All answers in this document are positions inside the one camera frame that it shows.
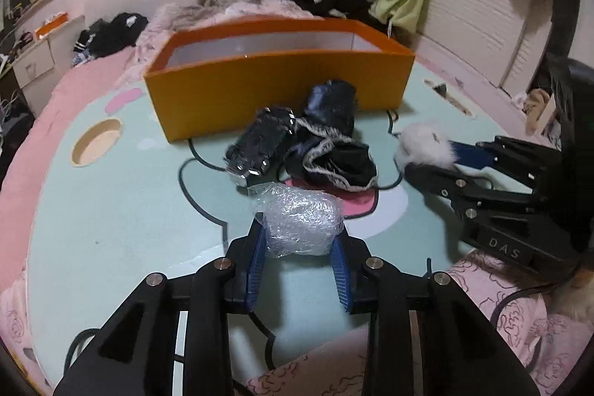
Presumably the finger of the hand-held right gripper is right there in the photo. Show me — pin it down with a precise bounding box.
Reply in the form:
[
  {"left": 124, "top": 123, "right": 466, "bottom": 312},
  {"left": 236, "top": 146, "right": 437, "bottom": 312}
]
[
  {"left": 404, "top": 164, "right": 534, "bottom": 216},
  {"left": 448, "top": 135, "right": 564, "bottom": 188}
]

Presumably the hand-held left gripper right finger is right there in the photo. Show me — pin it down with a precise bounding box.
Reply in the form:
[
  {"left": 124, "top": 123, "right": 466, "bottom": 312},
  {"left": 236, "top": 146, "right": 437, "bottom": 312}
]
[{"left": 330, "top": 224, "right": 541, "bottom": 396}]

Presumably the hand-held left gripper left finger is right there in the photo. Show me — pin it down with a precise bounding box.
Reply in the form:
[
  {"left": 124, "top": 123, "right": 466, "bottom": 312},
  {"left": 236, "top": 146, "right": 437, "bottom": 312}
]
[{"left": 52, "top": 217, "right": 267, "bottom": 396}]

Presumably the white fur pom-pom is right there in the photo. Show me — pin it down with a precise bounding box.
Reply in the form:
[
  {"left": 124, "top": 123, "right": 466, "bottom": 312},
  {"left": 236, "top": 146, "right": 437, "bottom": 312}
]
[{"left": 394, "top": 122, "right": 460, "bottom": 171}]

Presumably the bubble wrap bundle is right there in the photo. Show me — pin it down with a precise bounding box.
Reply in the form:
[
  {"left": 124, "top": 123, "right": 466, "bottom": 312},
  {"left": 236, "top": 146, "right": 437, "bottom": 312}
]
[{"left": 247, "top": 184, "right": 345, "bottom": 258}]

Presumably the orange cardboard box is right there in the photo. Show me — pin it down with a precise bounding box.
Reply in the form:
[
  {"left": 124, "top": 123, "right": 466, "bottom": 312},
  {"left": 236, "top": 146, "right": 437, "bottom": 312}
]
[{"left": 143, "top": 18, "right": 416, "bottom": 143}]

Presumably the mint green cartoon desktop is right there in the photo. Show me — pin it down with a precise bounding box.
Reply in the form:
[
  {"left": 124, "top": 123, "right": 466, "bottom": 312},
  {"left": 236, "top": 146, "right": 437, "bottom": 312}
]
[{"left": 25, "top": 53, "right": 525, "bottom": 392}]

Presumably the beige crumpled cloth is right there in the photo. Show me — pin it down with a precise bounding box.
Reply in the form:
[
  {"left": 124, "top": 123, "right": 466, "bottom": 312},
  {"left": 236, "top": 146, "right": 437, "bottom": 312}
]
[{"left": 523, "top": 89, "right": 558, "bottom": 132}]

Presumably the black lace cloth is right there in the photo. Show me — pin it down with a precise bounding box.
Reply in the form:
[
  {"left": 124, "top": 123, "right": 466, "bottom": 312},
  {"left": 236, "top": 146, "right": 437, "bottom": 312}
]
[{"left": 283, "top": 118, "right": 380, "bottom": 193}]

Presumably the pink rose print cloth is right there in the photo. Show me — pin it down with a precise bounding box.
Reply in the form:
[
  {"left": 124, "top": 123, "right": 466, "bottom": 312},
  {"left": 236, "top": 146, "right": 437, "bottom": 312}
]
[{"left": 0, "top": 248, "right": 594, "bottom": 396}]

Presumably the white slatted door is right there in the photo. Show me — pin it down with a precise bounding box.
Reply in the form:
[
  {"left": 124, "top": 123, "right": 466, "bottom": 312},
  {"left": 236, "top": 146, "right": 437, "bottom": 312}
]
[{"left": 408, "top": 0, "right": 581, "bottom": 100}]

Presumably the black glittery pouch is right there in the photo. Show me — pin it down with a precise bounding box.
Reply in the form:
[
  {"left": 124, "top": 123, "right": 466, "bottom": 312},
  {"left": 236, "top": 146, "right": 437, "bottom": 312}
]
[{"left": 224, "top": 106, "right": 298, "bottom": 188}]

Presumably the pink floral quilt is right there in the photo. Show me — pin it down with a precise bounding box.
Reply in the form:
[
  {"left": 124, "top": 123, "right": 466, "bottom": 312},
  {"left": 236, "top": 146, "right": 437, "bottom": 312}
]
[{"left": 125, "top": 0, "right": 326, "bottom": 72}]

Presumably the pink bed sheet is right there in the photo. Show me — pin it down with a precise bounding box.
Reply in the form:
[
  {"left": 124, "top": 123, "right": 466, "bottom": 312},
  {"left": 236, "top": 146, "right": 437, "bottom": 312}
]
[{"left": 0, "top": 48, "right": 534, "bottom": 396}]

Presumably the black striped clothes pile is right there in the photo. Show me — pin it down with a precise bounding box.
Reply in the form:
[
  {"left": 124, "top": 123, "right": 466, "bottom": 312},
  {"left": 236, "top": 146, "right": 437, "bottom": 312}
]
[{"left": 72, "top": 12, "right": 149, "bottom": 67}]

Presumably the white drawer desk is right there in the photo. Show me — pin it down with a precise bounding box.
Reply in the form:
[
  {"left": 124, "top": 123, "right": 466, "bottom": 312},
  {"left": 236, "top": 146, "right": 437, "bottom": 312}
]
[{"left": 12, "top": 16, "right": 87, "bottom": 104}]

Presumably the orange tissue box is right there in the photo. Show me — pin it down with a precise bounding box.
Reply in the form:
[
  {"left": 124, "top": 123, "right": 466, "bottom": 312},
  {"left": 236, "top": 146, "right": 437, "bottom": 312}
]
[{"left": 35, "top": 12, "right": 70, "bottom": 40}]

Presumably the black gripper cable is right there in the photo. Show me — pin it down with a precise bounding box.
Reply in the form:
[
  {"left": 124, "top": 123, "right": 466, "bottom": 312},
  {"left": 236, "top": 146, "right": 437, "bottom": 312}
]
[
  {"left": 492, "top": 280, "right": 571, "bottom": 373},
  {"left": 67, "top": 326, "right": 100, "bottom": 373}
]

